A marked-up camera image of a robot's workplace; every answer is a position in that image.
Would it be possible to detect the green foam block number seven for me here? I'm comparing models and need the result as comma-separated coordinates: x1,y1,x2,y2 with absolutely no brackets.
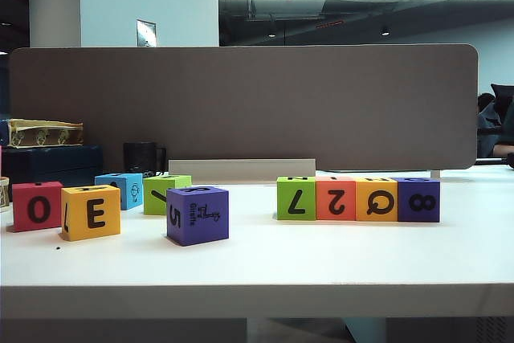
276,176,317,222

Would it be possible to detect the purple foam block number five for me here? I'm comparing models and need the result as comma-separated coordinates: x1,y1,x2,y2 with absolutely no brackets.
165,186,230,247

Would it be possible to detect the orange foam block number two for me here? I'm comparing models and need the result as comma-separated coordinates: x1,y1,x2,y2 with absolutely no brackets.
315,176,357,222

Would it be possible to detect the green seven block animal print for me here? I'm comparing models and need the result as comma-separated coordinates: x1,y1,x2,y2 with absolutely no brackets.
143,174,193,216

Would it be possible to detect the yellow foam block letter Q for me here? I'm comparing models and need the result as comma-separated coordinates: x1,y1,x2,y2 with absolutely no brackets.
355,177,399,223

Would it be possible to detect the blue foam block letter A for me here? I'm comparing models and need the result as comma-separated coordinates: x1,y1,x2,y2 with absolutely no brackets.
94,172,145,211

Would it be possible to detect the purple foam block number eight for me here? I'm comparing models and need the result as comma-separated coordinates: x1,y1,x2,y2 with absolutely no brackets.
393,177,441,223

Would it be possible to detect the yellow foam block letter E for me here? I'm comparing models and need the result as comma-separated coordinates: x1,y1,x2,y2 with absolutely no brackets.
60,184,122,243

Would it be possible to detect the red foam block letter O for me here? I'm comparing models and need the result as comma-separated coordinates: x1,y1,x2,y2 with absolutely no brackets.
11,182,64,233

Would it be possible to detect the brown fabric desk divider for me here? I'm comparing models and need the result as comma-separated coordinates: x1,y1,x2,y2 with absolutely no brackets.
7,43,479,172

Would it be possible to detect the black mug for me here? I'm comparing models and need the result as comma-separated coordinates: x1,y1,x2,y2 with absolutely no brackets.
122,141,167,174

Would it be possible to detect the dark blue box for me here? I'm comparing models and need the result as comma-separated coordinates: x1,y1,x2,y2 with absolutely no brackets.
0,144,104,202

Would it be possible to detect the white table leg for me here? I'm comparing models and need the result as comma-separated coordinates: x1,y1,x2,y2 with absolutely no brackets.
344,316,388,343

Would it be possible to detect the gold patterned box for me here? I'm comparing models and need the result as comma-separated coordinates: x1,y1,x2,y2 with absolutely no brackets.
6,118,85,148

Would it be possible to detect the seated person in dark clothes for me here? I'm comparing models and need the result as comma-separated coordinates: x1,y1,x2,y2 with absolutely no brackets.
476,92,514,159

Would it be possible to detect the black chair headrest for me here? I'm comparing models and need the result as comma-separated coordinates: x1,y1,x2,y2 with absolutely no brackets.
490,83,514,119

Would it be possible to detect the small beige drum container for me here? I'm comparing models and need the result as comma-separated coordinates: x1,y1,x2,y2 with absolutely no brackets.
0,176,11,213

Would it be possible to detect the white cable tray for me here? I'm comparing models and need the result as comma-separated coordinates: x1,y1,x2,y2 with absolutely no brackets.
168,158,316,185

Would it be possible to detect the silver wall plate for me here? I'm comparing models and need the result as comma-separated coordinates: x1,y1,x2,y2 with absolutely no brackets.
135,18,157,47

